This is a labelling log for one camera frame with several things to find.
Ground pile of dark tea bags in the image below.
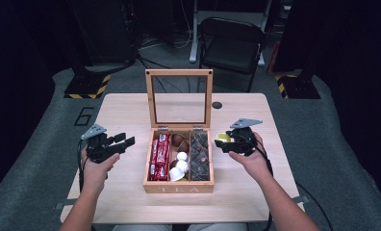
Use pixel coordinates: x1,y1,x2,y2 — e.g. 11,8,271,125
190,130,211,181

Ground red snack packet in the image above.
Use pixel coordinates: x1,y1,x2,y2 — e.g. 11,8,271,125
158,133,171,166
148,163,158,181
150,138,160,166
156,163,169,181

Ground black cabinet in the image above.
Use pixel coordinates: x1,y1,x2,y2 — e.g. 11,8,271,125
68,0,138,66

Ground white cable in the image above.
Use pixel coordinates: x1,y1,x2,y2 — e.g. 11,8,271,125
173,0,193,50

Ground black folding chair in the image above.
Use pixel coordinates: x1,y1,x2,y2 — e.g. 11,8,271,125
198,16,268,93

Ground hand-held gripper cable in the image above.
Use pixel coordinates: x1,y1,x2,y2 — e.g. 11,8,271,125
258,142,335,231
77,139,86,194

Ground wooden tea box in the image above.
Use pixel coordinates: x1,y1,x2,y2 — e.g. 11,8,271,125
142,68,216,194

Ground person's left hand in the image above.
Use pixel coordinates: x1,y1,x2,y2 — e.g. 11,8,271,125
81,147,121,193

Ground black floor cable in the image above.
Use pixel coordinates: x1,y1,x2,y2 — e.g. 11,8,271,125
136,52,174,70

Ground grey table bracket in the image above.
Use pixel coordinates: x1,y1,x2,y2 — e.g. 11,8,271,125
53,198,78,211
292,194,311,205

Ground person's right hand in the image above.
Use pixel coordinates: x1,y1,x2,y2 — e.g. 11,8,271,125
228,131,274,184

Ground yellow-green capsule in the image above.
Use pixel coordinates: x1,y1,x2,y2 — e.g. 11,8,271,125
216,132,233,144

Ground right hand-held gripper cable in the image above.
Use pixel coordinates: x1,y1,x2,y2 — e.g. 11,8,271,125
258,142,335,231

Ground black yellow striped stand base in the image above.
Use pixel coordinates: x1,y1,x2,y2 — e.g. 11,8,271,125
274,72,321,100
63,73,112,100

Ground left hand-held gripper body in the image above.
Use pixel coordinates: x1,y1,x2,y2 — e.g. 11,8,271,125
81,123,126,164

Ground left hand-held gripper cable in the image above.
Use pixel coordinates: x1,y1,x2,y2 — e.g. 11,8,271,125
77,139,86,194

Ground person's light trousers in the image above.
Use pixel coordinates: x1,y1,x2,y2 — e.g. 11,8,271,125
112,222,248,231

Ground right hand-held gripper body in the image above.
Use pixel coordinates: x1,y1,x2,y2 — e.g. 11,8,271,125
229,117,264,158

